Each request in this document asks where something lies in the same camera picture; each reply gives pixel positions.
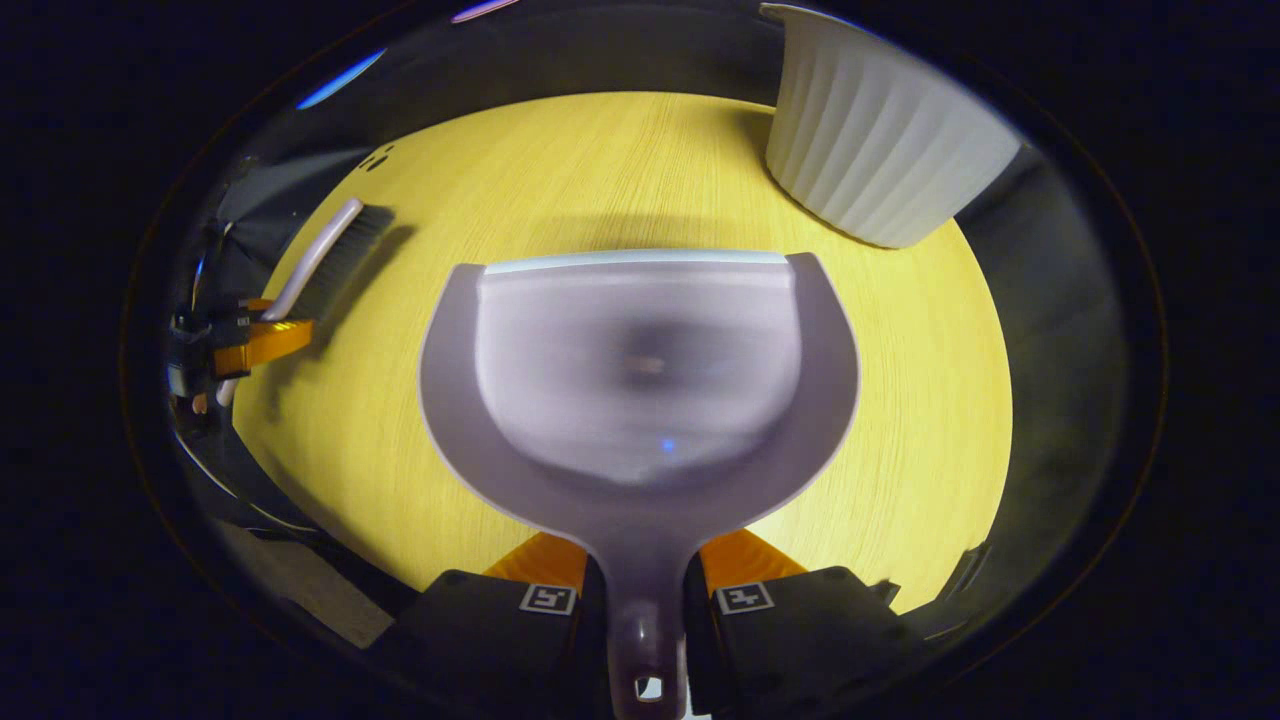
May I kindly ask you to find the white ribbed garbage bin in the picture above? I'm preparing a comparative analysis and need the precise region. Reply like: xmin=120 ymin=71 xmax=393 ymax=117
xmin=764 ymin=3 xmax=1023 ymax=250

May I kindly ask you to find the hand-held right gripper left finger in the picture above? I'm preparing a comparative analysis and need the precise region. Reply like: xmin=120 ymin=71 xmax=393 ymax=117
xmin=385 ymin=530 xmax=614 ymax=720

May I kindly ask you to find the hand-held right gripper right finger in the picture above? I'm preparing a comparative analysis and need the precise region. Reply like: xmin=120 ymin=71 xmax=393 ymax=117
xmin=684 ymin=527 xmax=933 ymax=720

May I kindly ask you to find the lilac plastic dustpan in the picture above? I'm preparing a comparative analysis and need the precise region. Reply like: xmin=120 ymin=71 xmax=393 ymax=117
xmin=418 ymin=248 xmax=862 ymax=720

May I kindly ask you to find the small lilac broom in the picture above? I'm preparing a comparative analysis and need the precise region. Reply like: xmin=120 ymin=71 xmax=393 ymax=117
xmin=215 ymin=198 xmax=397 ymax=408

